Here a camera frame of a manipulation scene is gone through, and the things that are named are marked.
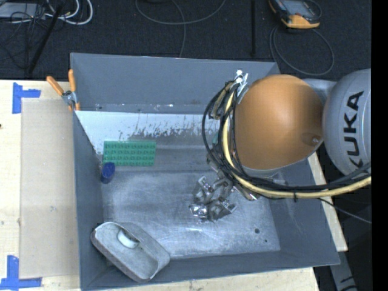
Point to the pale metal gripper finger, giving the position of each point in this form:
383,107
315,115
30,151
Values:
206,189
225,206

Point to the small shiny crumpled metal piece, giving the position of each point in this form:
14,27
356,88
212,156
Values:
199,211

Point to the grey metal bin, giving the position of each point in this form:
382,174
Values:
169,199

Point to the green studded flat block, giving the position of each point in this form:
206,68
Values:
129,153

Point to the grey oval dish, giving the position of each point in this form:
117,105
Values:
142,259

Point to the small blue cylinder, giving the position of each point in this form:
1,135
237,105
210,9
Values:
107,173

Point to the brown cardboard board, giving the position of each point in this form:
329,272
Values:
48,177

